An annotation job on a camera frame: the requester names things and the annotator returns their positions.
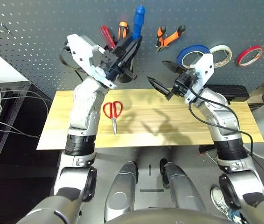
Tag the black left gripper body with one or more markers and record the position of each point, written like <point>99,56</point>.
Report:
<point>113,63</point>

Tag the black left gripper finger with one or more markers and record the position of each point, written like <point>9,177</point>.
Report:
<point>133,52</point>
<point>123,45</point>

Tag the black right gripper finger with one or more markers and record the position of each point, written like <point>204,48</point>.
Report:
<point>162,88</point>
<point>174,67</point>

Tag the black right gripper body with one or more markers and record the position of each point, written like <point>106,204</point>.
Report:
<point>185,84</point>

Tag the blue tape roll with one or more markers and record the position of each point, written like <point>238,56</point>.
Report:
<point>188,50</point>

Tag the orange black long-nose pliers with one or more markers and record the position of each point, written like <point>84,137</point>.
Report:
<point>169,39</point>

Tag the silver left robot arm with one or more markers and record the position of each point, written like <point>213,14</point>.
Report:
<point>85,112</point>

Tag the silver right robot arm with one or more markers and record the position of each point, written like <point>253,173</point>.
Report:
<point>225,121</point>

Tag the dark grey metal pegboard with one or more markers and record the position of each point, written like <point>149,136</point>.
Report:
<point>41,35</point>

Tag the black plastic tool cup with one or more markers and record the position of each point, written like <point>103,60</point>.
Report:
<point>125,79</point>

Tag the black plastic tool case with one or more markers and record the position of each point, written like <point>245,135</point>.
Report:
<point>234,92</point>

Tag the white tape roll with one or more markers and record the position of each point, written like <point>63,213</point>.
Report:
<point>225,50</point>

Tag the red tape roll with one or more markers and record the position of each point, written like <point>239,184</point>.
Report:
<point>241,59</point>

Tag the black metal shelf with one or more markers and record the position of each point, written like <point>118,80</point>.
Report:
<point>17,89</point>

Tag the silver robot right leg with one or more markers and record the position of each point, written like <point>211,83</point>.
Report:
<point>183,189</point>

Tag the silver robot leg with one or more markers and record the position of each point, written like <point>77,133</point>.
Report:
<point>183,189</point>
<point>120,191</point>

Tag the silver robot left leg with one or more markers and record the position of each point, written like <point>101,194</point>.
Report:
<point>120,191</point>

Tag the white sneaker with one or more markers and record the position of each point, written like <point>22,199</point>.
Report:
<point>219,200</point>

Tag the silver robot torso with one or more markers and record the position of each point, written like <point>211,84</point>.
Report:
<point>169,217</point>

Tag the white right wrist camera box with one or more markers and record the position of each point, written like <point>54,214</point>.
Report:
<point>204,70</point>

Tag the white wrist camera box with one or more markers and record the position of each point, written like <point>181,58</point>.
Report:
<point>204,70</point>
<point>80,51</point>

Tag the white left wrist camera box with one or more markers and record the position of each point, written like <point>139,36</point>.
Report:
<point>80,51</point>

